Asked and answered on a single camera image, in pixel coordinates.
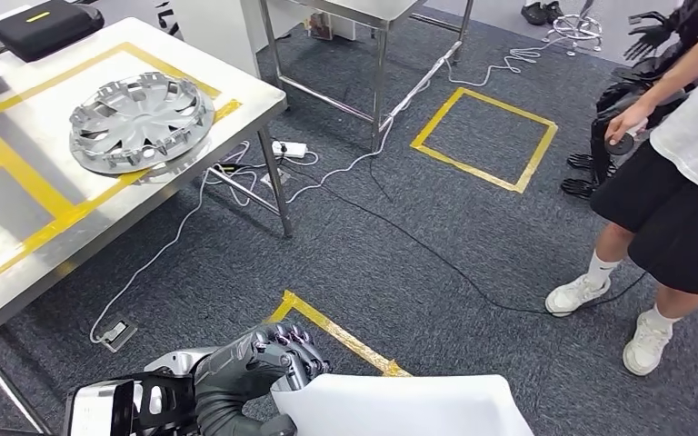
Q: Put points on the yellow workbench tape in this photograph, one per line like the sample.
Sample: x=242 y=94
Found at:
x=24 y=174

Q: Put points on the white power strip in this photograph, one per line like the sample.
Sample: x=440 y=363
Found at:
x=289 y=149

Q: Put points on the yellow floor tape outline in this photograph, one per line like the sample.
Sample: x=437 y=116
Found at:
x=436 y=117
x=337 y=330

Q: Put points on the person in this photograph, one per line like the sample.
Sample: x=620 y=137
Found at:
x=674 y=210
x=535 y=12

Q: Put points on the black camera bracket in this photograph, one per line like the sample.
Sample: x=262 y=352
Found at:
x=174 y=409

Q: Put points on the steel workbench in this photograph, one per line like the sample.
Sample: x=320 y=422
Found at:
x=246 y=96

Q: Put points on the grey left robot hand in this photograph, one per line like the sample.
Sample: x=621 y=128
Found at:
x=228 y=385

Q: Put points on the white cabinet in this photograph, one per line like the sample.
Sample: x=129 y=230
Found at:
x=216 y=30

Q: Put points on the metal floor socket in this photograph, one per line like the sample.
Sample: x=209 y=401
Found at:
x=275 y=179
x=117 y=334

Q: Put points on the black round button controller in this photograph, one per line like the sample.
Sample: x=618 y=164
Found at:
x=620 y=145

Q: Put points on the steel table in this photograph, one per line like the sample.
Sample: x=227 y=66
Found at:
x=355 y=9

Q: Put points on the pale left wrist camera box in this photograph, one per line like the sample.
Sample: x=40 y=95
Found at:
x=90 y=412

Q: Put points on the black robot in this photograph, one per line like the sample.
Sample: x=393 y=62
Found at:
x=614 y=96

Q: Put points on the black zip case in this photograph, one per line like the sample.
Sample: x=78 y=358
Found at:
x=48 y=33

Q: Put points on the chrome stool base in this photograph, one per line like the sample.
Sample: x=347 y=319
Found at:
x=578 y=27

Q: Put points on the white curved plastic part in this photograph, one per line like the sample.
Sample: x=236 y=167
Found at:
x=397 y=409

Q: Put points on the silver wheel cover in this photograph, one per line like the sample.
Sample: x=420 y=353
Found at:
x=138 y=120

